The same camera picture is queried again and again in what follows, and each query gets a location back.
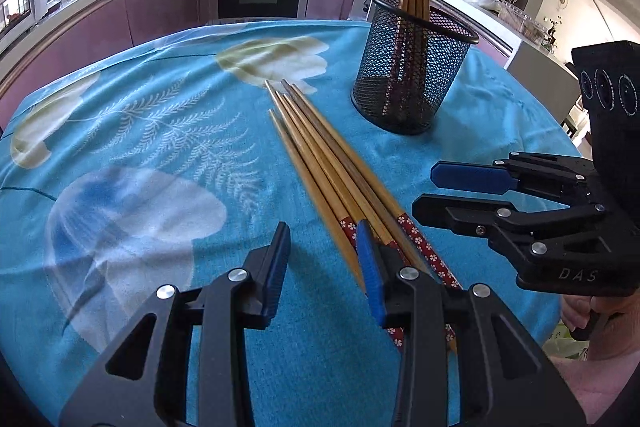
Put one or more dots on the purple kitchen cabinet run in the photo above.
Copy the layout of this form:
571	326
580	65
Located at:
87	31

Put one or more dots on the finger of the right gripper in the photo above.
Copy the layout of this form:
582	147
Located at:
505	176
505	221

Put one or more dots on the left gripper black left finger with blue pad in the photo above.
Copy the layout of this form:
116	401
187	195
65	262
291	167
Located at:
140	378

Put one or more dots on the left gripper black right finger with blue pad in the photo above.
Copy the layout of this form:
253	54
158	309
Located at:
469	335

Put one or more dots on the black mesh utensil holder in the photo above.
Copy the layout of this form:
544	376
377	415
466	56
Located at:
408	66

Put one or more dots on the microwave on left counter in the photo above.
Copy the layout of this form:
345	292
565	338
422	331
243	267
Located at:
17	17

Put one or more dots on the wooden chopstick leftmost on table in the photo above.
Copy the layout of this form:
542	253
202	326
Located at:
315	206

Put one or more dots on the blue leaf-print tablecloth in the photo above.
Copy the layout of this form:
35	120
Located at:
160	165

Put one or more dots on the wooden chopstick on table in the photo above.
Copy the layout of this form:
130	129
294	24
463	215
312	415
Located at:
344	196
404	245
315	206
335	185
420	243

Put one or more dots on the wooden chopstick rightmost on table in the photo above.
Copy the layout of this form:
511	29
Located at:
420	243

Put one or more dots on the person's right hand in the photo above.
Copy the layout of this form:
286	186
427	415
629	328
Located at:
612	354

